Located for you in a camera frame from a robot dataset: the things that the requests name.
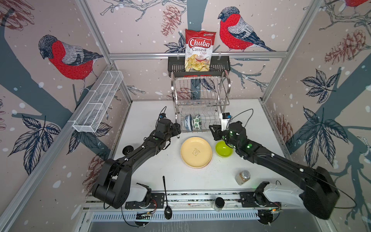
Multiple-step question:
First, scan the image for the blue floral white bowl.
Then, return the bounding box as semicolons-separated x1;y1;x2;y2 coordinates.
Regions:
183;114;193;131

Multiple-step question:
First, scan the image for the lime green bowl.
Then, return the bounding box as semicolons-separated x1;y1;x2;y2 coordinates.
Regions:
215;141;233;158

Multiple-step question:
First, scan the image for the yellow cream plate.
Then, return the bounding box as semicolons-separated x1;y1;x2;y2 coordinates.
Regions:
180;137;213;169

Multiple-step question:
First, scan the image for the green leaf pattern bowl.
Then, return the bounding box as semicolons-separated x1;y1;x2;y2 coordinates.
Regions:
192;114;202;131

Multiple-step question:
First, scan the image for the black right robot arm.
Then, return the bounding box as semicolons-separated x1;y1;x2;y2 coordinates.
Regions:
209;121;340;220

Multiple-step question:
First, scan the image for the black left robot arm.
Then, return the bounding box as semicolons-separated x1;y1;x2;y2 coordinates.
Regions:
92;118;181;209

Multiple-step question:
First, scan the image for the chrome two-tier dish rack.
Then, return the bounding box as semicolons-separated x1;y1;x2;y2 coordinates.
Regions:
171;71;231;132

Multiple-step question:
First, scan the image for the silver lid spice jar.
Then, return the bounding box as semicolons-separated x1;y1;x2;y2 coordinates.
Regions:
235;170;250;186

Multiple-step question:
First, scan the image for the black lid spice jar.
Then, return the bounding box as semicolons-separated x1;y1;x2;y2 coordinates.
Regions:
122;145;134;156

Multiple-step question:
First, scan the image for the black spoon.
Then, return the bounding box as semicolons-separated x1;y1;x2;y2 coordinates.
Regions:
162;176;173;220

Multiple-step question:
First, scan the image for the red cassava chips bag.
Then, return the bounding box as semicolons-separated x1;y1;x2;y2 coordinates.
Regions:
185;30;216;61

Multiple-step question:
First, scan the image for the black lid jar on rail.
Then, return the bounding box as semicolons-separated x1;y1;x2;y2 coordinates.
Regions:
213;197;225;212

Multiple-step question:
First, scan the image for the black wall shelf basket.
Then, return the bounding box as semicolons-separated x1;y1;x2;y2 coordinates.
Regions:
168;56;231;77

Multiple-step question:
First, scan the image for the white wire mesh basket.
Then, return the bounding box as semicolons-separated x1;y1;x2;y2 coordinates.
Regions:
73;71;123;133

